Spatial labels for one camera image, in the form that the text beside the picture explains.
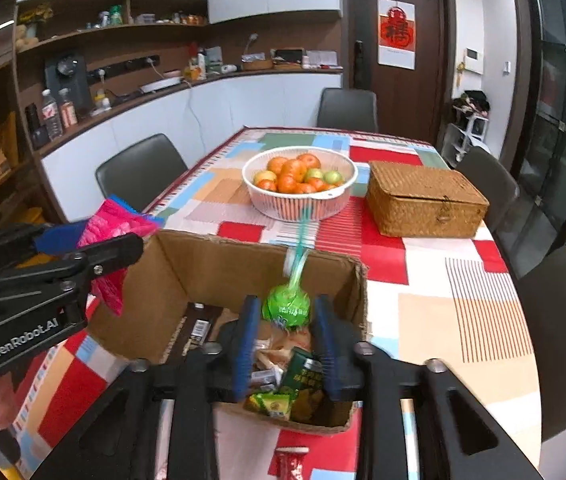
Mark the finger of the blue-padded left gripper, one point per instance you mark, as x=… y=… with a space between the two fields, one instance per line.
x=42 y=273
x=38 y=239

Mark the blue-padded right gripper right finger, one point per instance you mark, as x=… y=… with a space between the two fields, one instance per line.
x=457 y=438

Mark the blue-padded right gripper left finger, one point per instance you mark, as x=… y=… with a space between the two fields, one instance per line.
x=117 y=437

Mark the magenta snack bag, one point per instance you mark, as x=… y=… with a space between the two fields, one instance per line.
x=112 y=239

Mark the dark patterned snack bar pack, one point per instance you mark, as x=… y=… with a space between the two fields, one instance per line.
x=199 y=322

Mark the dark green chips bag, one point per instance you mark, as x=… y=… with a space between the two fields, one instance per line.
x=303 y=382

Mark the red small snack packet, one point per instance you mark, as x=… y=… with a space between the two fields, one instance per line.
x=290 y=462

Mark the green lollipop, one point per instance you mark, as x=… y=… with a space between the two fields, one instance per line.
x=288 y=305

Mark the person left hand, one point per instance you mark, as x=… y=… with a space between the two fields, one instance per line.
x=8 y=404

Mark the grey chair left side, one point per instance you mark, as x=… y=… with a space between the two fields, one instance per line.
x=142 y=172

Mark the grey chair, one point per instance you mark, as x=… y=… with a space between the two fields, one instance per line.
x=142 y=172
x=493 y=181
x=542 y=294

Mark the plastic water bottle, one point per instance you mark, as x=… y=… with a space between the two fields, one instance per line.
x=51 y=114

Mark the red label drink bottle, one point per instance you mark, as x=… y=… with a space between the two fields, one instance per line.
x=67 y=109

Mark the grey chair right near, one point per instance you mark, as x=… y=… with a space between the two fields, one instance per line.
x=542 y=294

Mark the small lime green packet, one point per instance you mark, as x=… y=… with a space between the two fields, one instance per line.
x=271 y=404

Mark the orange bread snack bag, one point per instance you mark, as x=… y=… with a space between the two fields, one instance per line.
x=273 y=346

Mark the black coffee machine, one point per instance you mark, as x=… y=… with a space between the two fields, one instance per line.
x=69 y=71

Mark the brown cardboard box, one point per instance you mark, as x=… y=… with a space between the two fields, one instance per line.
x=180 y=267

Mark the white lower cabinets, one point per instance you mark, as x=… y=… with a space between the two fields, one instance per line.
x=196 y=121

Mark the white flat appliance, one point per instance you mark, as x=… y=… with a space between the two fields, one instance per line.
x=162 y=84

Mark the white fruit basket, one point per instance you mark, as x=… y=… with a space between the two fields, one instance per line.
x=287 y=207

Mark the woven wicker storage box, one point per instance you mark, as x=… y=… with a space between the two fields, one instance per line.
x=418 y=201

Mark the orange tangerine pile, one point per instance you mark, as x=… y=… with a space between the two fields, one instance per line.
x=302 y=174

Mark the grey chair right far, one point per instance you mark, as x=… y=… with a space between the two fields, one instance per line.
x=493 y=181

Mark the white shoe rack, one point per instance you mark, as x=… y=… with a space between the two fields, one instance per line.
x=465 y=131

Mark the dark glass sliding door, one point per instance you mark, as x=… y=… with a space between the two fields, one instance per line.
x=537 y=224

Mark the grey chair far end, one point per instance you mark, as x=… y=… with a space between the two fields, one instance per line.
x=348 y=109

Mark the dark wooden door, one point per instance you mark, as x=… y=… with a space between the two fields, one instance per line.
x=410 y=103

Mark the red fu calendar poster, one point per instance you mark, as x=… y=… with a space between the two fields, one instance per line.
x=396 y=34

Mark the wall intercom panel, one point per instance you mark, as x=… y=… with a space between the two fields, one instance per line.
x=473 y=61

